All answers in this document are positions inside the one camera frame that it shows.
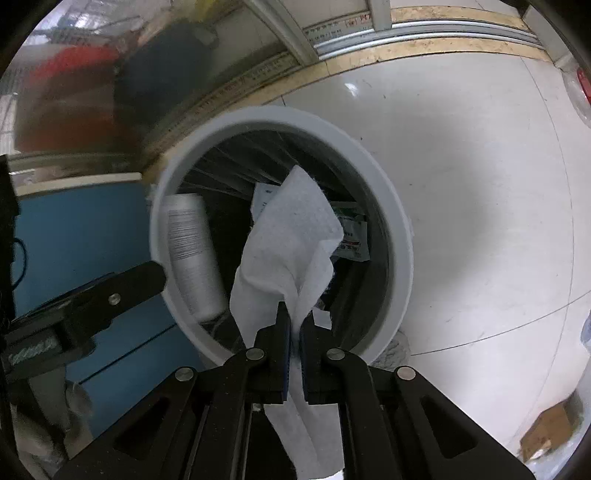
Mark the green white sachet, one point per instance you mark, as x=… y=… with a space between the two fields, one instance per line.
x=353 y=235

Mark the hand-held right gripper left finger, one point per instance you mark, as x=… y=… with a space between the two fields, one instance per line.
x=284 y=355

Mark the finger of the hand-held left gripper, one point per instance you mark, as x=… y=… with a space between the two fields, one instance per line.
x=124 y=295
x=90 y=284

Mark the red crate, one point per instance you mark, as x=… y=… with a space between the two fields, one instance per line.
x=69 y=87

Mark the small cardboard box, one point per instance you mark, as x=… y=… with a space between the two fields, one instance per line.
x=549 y=429

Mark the grey trash bin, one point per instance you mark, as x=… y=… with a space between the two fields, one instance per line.
x=369 y=152

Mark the clear plastic bag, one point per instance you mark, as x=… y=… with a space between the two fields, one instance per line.
x=575 y=108

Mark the pink white long box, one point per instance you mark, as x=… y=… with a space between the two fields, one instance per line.
x=189 y=258

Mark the white tissue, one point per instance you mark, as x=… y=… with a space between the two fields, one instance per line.
x=291 y=230

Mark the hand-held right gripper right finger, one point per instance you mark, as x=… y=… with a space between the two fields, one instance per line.
x=303 y=355

